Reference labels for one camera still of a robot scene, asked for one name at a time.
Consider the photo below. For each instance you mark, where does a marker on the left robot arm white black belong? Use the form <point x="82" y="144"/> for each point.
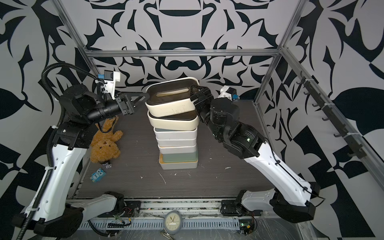
<point x="49" y="214"/>

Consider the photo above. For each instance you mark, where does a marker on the white box bamboo lid front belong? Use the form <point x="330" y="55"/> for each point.
<point x="177" y="165"/>

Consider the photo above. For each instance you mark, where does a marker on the blue owl toy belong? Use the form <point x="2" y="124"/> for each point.
<point x="97" y="175"/>

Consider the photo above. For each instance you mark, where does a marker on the small zebra striped toy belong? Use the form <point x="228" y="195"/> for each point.
<point x="107" y="164"/>

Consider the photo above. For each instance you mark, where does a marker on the white slotted cable duct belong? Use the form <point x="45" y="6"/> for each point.
<point x="158" y="224"/>

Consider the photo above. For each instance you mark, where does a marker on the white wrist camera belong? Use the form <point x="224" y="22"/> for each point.
<point x="110" y="79"/>
<point x="229" y="93"/>

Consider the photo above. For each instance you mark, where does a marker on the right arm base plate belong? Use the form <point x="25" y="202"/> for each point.
<point x="230" y="208"/>

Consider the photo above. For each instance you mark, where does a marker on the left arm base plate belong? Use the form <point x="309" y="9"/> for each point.
<point x="130" y="209"/>

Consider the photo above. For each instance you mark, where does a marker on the white box bamboo lid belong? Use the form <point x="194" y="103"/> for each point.
<point x="177" y="143"/>
<point x="177" y="165"/>
<point x="178" y="150"/>

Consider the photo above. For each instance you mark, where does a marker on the green tissue box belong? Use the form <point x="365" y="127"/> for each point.
<point x="179" y="158"/>

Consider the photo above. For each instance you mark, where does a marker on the green circuit board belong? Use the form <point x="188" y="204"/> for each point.
<point x="246" y="226"/>

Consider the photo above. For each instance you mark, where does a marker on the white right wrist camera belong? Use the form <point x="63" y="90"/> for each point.
<point x="229" y="93"/>

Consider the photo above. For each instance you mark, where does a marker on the round analog clock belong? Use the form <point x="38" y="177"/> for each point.
<point x="173" y="222"/>

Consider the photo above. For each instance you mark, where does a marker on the brown plush bunny toy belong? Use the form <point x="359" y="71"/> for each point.
<point x="104" y="144"/>

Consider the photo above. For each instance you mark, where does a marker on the black wall hook rack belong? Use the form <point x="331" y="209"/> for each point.
<point x="334" y="115"/>

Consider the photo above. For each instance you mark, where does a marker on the white box grey lid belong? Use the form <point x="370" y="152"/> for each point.
<point x="163" y="134"/>

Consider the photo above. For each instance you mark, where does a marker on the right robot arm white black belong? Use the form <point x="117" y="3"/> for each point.
<point x="290" y="199"/>

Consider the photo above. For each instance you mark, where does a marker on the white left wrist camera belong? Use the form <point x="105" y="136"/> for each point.
<point x="110" y="79"/>

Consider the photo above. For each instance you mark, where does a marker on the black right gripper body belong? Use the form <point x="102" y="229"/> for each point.
<point x="206" y="109"/>

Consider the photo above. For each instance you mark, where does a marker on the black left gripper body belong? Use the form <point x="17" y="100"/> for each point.
<point x="110" y="111"/>

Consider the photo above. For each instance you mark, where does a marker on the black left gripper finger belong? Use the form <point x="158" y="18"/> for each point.
<point x="135" y="96"/>
<point x="136" y="103"/>

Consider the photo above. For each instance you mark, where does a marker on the cream box dark clear lid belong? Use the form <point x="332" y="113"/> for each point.
<point x="171" y="97"/>

